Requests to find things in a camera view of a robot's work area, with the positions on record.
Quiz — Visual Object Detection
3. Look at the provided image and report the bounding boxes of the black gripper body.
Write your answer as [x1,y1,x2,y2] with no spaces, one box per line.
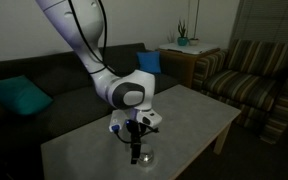
[126,120,141,144]

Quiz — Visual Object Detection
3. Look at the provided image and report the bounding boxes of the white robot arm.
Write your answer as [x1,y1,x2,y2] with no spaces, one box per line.
[35,0,162,164]

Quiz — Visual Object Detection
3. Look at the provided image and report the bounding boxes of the small silver metal jar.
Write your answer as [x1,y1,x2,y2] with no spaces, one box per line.
[138,144,154,167]

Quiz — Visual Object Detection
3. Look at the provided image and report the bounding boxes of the grey coffee table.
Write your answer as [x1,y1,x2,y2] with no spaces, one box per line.
[41,85,240,180]

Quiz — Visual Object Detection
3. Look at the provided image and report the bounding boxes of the blue square cushion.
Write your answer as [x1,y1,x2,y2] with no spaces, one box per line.
[137,51,161,73]

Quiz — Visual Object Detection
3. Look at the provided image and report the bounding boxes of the wooden side table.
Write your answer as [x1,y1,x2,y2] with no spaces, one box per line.
[158,48,219,88]

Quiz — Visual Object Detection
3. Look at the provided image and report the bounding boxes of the teal pot with plant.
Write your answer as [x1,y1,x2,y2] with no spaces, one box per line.
[177,20,188,46]

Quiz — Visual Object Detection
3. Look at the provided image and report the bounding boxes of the white board on side table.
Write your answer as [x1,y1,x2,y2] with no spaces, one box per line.
[159,43,218,55]

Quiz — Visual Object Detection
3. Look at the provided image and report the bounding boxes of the small white plant pot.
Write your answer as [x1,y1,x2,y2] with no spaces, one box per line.
[189,38,199,46]

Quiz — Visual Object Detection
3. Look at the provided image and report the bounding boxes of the teal square cushion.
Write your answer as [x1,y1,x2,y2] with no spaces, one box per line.
[0,75,53,116]

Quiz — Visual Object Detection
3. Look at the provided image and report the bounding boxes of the dark grey fabric sofa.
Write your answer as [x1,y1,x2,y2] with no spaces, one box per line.
[0,42,180,180]

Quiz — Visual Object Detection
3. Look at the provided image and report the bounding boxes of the striped fabric armchair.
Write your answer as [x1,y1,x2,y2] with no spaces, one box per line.
[192,39,288,144]

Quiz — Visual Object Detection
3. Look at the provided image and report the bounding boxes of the window blinds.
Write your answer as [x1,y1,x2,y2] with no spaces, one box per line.
[231,0,288,43]

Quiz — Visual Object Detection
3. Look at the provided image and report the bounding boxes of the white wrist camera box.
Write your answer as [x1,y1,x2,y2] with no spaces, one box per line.
[109,109,162,132]

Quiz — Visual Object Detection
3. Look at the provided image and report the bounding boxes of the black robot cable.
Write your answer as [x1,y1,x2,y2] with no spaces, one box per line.
[67,0,118,76]

